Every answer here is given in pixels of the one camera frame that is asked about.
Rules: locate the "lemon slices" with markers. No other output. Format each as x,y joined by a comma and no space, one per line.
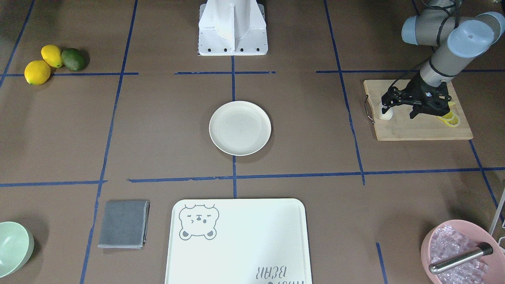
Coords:
450,119

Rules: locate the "cream bear tray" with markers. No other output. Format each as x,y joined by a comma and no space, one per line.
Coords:
238,241

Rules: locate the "cream round plate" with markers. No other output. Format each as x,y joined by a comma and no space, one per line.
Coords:
240,128

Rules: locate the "green avocado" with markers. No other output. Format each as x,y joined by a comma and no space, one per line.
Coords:
73,59

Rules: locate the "pink bowl with ice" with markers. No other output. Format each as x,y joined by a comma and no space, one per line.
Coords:
462,247

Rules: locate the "grey folded cloth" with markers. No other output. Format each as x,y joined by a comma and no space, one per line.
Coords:
124,224

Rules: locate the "mint green bowl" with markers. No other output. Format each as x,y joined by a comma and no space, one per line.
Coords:
16,247

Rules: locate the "white steamed bun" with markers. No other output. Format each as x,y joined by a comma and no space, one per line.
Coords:
386,112

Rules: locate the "acrylic cup rack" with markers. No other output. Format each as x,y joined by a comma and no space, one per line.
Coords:
497,226

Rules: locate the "yellow lemon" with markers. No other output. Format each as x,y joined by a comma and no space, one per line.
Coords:
52,55
37,72

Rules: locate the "bamboo cutting board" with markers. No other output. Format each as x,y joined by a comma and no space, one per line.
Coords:
422,127

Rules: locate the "white robot base pillar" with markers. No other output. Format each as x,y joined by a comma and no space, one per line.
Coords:
232,28

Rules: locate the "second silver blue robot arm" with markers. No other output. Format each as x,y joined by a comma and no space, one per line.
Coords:
458,41

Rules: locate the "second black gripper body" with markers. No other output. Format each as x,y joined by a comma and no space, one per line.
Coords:
415,88

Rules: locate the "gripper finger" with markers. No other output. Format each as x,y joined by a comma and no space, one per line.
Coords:
392,99
394,92

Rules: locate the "metal tongs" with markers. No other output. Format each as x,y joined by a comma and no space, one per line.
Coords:
441,266

